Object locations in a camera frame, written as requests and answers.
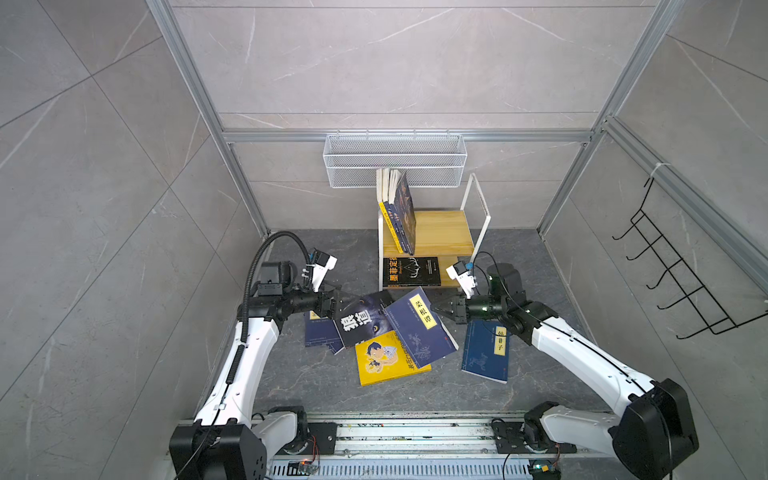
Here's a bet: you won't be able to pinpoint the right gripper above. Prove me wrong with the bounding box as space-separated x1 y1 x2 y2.
432 290 508 325

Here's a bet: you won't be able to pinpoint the dark blue book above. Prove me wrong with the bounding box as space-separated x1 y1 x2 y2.
304 311 344 355

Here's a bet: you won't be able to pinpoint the black book white characters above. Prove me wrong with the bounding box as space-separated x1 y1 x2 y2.
334 290 394 348

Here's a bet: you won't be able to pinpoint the navy book yellow label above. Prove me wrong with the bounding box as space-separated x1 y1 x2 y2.
384 287 458 368

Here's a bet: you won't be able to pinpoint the purple portrait book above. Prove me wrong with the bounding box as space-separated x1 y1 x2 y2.
390 169 416 256
388 168 411 255

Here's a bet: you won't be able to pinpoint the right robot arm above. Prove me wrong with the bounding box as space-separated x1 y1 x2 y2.
445 261 700 479

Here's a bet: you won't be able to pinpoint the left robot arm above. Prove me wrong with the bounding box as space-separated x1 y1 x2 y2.
169 251 338 479

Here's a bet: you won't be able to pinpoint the blue book yellow label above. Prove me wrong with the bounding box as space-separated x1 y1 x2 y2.
461 320 510 384

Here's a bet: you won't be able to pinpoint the wooden two-tier shelf rack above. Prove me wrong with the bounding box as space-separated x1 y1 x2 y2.
377 173 491 289

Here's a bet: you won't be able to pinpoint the black book lower shelf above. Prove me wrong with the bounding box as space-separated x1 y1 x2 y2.
382 257 442 288

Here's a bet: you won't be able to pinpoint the yellow cartoon book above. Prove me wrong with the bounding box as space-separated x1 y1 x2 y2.
355 331 432 386

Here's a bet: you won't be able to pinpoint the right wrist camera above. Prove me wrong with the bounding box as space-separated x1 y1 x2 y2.
446 261 477 299

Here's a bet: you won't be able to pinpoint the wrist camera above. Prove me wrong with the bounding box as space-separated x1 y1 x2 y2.
302 249 337 292
446 261 477 299

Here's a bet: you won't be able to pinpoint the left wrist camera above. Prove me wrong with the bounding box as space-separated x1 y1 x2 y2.
302 249 337 292

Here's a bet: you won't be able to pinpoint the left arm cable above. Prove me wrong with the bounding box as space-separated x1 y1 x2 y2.
239 230 313 343

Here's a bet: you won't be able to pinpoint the white wire mesh basket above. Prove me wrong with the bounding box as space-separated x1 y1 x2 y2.
323 133 468 188

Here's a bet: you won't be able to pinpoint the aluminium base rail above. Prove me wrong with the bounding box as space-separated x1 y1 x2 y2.
161 413 667 480

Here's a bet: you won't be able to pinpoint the black wall hook rack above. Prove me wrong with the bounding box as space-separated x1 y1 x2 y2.
611 178 767 340

